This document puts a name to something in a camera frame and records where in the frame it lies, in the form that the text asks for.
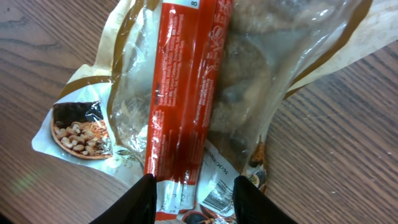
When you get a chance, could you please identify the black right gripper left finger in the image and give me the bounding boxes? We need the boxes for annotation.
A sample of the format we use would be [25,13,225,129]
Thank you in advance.
[90,174,157,224]

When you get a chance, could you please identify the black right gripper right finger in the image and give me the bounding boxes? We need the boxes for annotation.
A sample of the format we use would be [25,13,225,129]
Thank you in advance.
[233,175,297,224]

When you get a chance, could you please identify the brown snack pouch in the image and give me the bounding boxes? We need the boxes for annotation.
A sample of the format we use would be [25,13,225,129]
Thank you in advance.
[32,0,397,223]

